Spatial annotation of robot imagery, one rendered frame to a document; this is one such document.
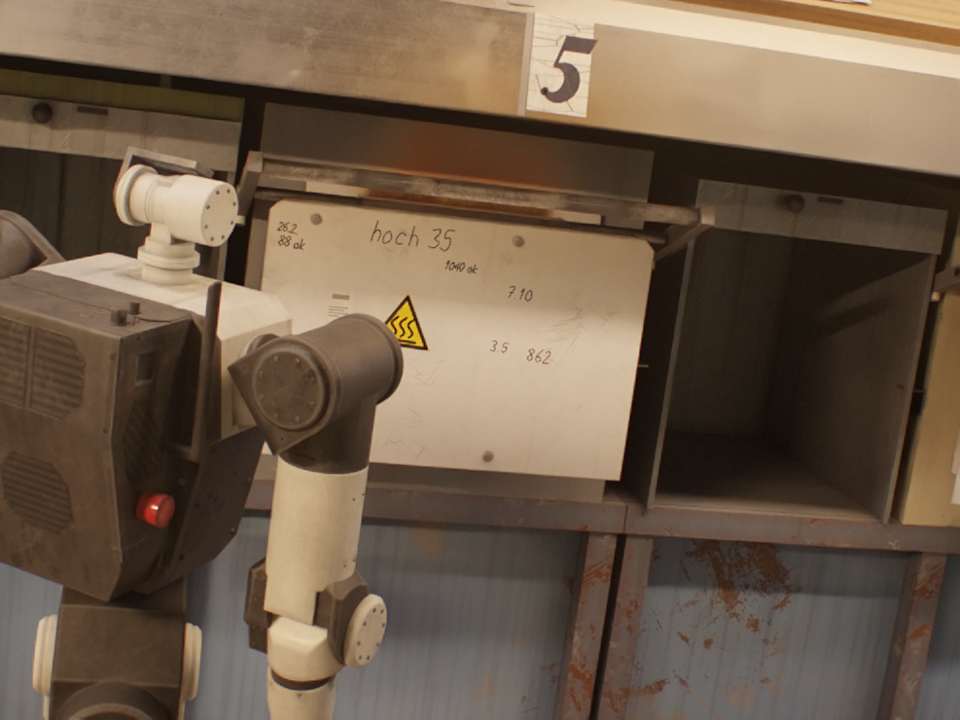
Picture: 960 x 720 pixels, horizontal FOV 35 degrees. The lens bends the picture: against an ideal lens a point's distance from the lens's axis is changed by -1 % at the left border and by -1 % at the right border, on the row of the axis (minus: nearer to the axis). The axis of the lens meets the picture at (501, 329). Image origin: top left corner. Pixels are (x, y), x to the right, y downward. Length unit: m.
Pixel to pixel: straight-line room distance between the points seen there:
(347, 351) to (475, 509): 1.18
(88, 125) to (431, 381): 0.66
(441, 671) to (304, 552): 1.26
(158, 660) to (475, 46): 1.00
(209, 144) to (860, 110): 0.99
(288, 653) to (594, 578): 1.18
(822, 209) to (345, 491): 1.35
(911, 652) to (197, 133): 1.61
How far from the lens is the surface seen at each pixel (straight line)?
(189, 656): 1.72
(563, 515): 2.65
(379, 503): 2.58
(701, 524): 2.73
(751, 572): 2.86
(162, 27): 2.13
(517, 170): 2.50
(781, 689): 2.98
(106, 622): 1.62
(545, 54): 2.20
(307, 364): 1.42
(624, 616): 2.75
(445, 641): 2.75
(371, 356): 1.48
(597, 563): 2.70
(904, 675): 3.01
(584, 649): 2.75
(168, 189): 1.59
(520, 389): 2.44
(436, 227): 2.36
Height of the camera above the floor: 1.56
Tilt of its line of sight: 9 degrees down
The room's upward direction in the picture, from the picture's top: 8 degrees clockwise
